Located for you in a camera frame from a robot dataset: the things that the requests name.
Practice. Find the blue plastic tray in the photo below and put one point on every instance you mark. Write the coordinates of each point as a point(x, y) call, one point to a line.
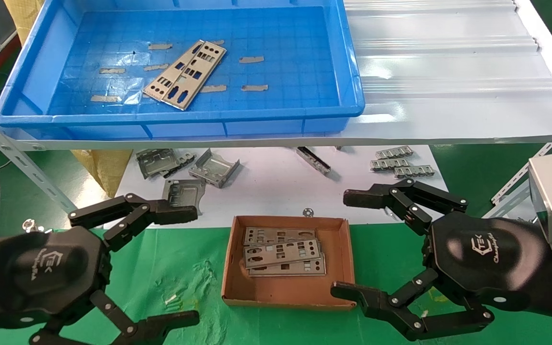
point(295, 38)

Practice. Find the grey slotted metal part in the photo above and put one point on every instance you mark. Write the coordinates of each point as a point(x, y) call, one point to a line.
point(388, 165)
point(393, 152)
point(415, 171)

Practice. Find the white metal shelf board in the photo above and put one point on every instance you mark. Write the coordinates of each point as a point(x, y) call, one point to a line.
point(448, 72)

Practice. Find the brown cardboard box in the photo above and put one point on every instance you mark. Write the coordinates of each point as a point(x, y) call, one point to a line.
point(285, 290)

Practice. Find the small grey metal bracket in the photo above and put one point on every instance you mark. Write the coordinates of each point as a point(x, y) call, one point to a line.
point(185, 158)

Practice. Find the small white scrap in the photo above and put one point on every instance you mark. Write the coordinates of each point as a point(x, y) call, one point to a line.
point(171, 299)

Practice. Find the dark grey folded bracket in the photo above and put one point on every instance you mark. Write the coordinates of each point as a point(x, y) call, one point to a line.
point(154, 163)

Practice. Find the grey U-shaped metal bracket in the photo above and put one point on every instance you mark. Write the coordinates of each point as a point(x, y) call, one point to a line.
point(213, 170)

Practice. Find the green table cloth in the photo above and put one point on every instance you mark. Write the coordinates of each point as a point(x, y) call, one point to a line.
point(170, 268)

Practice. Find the beige tape piece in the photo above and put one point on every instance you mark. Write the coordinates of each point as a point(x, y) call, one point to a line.
point(254, 87)
point(215, 88)
point(112, 70)
point(155, 67)
point(160, 46)
point(251, 59)
point(105, 98)

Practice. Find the white flat board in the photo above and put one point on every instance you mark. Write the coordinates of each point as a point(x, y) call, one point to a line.
point(266, 191)

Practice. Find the grey slotted shelf post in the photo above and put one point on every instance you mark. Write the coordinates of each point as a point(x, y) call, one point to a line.
point(27, 165)

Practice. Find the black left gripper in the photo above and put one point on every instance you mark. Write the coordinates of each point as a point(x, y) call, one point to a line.
point(41, 273)

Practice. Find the grey flat punched bracket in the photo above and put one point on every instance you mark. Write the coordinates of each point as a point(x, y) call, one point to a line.
point(197, 187)

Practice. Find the grey slotted angle brace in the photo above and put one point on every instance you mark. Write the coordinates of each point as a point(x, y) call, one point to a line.
point(520, 176)

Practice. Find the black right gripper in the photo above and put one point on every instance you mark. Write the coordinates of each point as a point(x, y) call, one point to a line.
point(487, 254)

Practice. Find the small round metal washer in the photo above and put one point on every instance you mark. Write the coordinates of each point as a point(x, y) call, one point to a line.
point(305, 212)

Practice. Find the long grey metal bar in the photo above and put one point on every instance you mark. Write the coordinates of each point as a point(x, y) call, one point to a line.
point(313, 160)

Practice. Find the silver binder clip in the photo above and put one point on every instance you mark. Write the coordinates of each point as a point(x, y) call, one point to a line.
point(29, 224)

